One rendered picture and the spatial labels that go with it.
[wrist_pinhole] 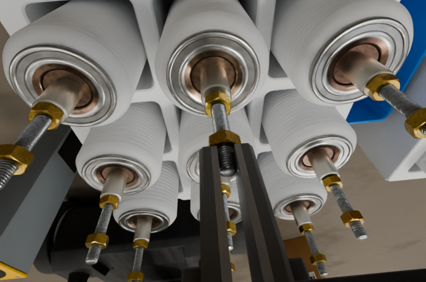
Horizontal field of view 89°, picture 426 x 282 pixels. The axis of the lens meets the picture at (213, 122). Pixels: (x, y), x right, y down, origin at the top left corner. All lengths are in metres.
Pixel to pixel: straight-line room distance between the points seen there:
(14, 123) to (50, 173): 0.28
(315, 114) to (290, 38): 0.09
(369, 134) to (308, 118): 0.34
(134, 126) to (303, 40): 0.20
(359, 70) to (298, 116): 0.09
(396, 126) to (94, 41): 0.50
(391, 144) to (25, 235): 0.61
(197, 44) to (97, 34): 0.08
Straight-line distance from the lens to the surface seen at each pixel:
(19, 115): 0.66
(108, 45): 0.20
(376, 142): 0.58
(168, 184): 0.37
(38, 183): 0.40
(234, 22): 0.17
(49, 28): 0.20
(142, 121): 0.28
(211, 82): 0.15
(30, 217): 0.40
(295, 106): 0.28
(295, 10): 0.24
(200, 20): 0.17
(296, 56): 0.20
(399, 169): 0.55
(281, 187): 0.35
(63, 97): 0.19
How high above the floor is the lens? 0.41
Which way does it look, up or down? 49 degrees down
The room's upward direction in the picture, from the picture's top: 174 degrees clockwise
